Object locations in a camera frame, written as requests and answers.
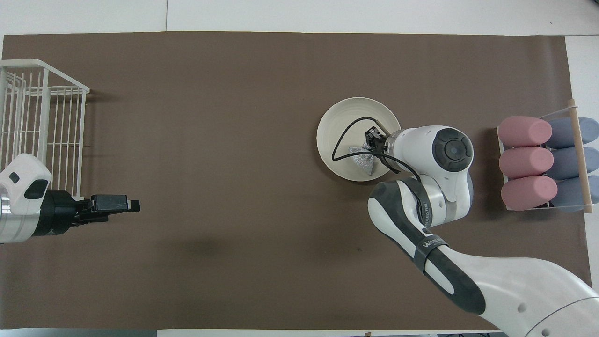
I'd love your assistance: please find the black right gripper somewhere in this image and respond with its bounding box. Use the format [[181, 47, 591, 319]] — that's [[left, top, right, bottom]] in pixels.
[[365, 125, 390, 153]]

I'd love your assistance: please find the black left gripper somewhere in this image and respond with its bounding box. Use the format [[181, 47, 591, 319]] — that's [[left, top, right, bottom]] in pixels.
[[34, 189, 140, 237]]

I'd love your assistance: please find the silver mesh scrubber sponge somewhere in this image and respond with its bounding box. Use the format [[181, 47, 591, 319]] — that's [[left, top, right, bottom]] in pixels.
[[347, 145, 378, 176]]

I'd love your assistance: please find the cream round plate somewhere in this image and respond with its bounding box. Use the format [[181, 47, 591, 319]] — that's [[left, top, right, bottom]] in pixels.
[[316, 97, 403, 182]]

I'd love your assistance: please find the white cup rack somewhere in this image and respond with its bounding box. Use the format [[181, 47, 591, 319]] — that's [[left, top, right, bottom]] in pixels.
[[496, 105, 594, 212]]

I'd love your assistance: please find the brown table mat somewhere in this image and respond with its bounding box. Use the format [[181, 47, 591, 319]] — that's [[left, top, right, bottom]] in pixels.
[[0, 31, 597, 330]]

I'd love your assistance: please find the pink cup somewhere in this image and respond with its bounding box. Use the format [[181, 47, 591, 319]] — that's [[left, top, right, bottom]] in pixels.
[[499, 147, 555, 179], [501, 176, 558, 212], [497, 116, 553, 147]]

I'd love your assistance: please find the blue cup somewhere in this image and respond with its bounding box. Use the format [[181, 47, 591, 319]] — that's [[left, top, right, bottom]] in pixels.
[[550, 176, 599, 213], [545, 117, 599, 149], [547, 147, 599, 180]]

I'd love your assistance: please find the white wire basket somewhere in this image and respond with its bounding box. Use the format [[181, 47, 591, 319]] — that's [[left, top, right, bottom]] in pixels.
[[0, 59, 90, 197]]

